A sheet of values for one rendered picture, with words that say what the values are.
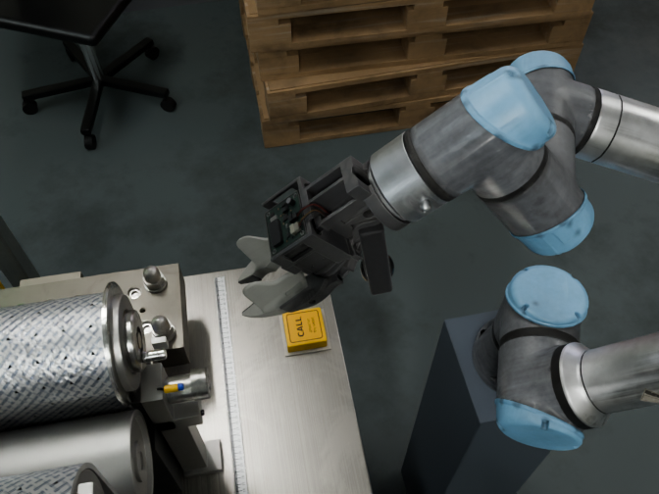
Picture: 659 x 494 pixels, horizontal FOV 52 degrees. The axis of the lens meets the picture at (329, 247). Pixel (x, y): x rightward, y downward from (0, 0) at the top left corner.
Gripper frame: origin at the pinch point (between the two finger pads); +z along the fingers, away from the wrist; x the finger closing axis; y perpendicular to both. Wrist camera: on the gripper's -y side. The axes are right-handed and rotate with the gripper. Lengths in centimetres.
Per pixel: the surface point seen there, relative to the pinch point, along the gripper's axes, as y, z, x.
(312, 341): -37.0, 20.8, -14.6
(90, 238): -65, 131, -118
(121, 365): 5.8, 15.8, 2.9
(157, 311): -13.3, 32.5, -19.0
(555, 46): -159, -30, -154
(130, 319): 5.2, 14.8, -2.7
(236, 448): -29.2, 33.7, 0.9
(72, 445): 6.2, 24.1, 9.1
